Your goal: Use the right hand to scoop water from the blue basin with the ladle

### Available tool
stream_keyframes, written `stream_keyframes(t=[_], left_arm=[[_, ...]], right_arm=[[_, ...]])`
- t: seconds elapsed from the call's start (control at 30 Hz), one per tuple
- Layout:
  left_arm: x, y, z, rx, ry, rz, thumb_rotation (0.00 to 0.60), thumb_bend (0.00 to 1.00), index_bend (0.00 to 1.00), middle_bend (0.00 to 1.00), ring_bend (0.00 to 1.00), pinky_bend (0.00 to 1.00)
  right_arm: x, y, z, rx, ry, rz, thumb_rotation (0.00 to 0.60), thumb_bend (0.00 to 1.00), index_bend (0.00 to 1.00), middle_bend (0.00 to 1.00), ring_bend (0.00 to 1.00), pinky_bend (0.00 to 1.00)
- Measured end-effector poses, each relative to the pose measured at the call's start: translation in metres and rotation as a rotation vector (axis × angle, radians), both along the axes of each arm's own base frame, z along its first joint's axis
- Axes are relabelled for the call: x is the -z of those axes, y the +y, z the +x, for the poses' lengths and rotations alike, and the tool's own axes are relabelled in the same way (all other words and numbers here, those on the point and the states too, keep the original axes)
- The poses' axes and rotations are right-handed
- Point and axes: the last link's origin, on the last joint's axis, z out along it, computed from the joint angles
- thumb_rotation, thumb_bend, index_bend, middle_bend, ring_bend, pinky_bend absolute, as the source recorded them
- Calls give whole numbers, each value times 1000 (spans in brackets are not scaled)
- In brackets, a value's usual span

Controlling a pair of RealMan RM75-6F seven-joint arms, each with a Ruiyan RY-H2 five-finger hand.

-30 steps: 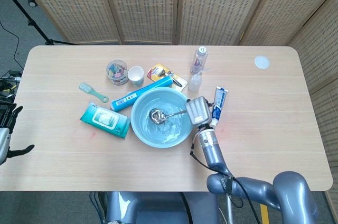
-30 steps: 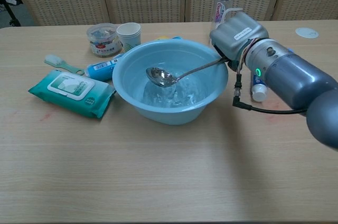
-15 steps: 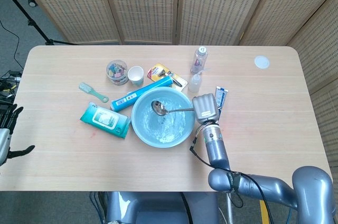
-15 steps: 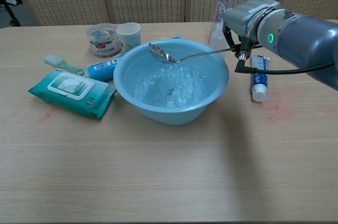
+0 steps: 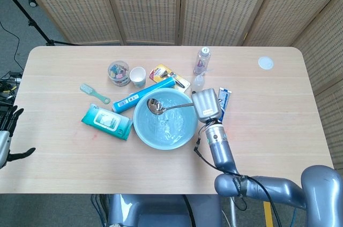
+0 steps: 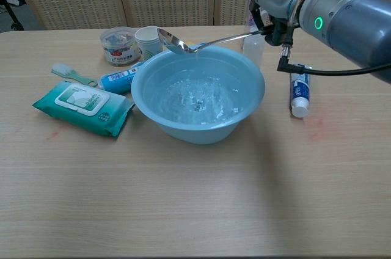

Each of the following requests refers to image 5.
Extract black cable bundle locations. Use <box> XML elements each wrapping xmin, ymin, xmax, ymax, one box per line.
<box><xmin>0</xmin><ymin>20</ymin><xmax>24</xmax><ymax>107</ymax></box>

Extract clear jar of binder clips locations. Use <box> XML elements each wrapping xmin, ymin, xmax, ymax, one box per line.
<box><xmin>107</xmin><ymin>60</ymin><xmax>131</xmax><ymax>87</ymax></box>

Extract yellow razor blister pack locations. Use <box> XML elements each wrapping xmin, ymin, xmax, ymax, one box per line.
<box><xmin>149</xmin><ymin>63</ymin><xmax>191</xmax><ymax>94</ymax></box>

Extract stainless steel ladle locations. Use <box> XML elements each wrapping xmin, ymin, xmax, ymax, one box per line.
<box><xmin>146</xmin><ymin>97</ymin><xmax>194</xmax><ymax>116</ymax></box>

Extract blue cylindrical tube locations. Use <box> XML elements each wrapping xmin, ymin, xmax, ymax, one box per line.
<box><xmin>111</xmin><ymin>77</ymin><xmax>176</xmax><ymax>114</ymax></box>

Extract green brush white bristles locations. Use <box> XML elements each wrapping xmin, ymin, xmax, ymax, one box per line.
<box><xmin>79</xmin><ymin>83</ymin><xmax>111</xmax><ymax>105</ymax></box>

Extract blue white toothpaste tube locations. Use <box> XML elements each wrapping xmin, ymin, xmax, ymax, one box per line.
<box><xmin>218</xmin><ymin>87</ymin><xmax>232</xmax><ymax>121</ymax></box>

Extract black tripod stand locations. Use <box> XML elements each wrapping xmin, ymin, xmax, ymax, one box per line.
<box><xmin>0</xmin><ymin>0</ymin><xmax>81</xmax><ymax>47</ymax></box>

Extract clear bottle white cap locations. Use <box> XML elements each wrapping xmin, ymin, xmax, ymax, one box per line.
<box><xmin>193</xmin><ymin>47</ymin><xmax>212</xmax><ymax>75</ymax></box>

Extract white paper cup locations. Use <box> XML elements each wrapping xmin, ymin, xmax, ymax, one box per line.
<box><xmin>129</xmin><ymin>66</ymin><xmax>147</xmax><ymax>88</ymax></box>

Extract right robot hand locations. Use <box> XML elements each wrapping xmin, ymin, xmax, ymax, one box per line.
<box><xmin>191</xmin><ymin>88</ymin><xmax>223</xmax><ymax>123</ymax></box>

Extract light blue plastic basin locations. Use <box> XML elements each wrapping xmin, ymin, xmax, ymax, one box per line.
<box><xmin>133</xmin><ymin>88</ymin><xmax>199</xmax><ymax>150</ymax></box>

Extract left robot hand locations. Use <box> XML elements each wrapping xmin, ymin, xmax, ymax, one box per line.
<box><xmin>0</xmin><ymin>105</ymin><xmax>36</xmax><ymax>170</ymax></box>

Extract green wet wipes pack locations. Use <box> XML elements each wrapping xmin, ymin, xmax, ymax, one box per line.
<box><xmin>81</xmin><ymin>103</ymin><xmax>133</xmax><ymax>141</ymax></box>

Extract white round grommet cover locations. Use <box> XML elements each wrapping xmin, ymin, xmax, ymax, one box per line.
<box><xmin>258</xmin><ymin>56</ymin><xmax>275</xmax><ymax>71</ymax></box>

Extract grey robot torso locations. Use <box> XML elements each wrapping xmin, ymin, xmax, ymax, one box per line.
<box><xmin>107</xmin><ymin>194</ymin><xmax>223</xmax><ymax>227</ymax></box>

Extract woven folding screen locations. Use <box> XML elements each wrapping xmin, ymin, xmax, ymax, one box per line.
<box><xmin>14</xmin><ymin>0</ymin><xmax>343</xmax><ymax>170</ymax></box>

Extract white squeeze wash bottle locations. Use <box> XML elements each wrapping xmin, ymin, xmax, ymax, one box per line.
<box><xmin>190</xmin><ymin>69</ymin><xmax>215</xmax><ymax>94</ymax></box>

